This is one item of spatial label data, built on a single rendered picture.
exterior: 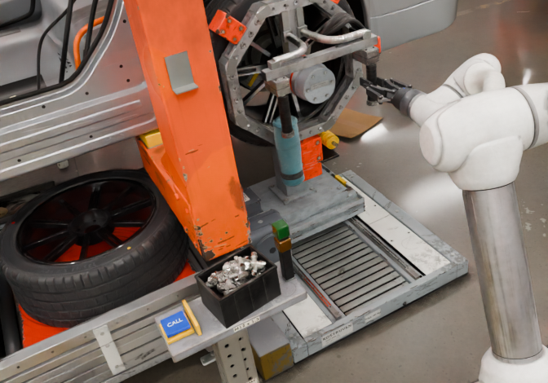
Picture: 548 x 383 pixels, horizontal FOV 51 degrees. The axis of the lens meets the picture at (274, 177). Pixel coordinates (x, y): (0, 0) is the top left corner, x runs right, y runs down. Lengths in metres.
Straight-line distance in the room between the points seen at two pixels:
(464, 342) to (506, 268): 0.99
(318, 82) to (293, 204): 0.69
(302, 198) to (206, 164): 0.94
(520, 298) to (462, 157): 0.32
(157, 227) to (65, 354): 0.49
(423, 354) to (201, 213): 0.96
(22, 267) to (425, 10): 1.84
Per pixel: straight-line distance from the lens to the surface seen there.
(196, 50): 1.48
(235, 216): 1.73
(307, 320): 2.16
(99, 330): 1.92
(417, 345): 2.17
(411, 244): 2.44
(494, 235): 1.21
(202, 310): 1.75
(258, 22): 1.96
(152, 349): 2.05
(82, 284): 1.96
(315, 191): 2.50
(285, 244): 1.67
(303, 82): 1.93
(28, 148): 2.04
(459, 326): 2.24
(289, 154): 2.03
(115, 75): 2.02
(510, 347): 1.31
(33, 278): 2.02
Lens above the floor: 1.67
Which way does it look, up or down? 33 degrees down
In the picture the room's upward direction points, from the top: 9 degrees counter-clockwise
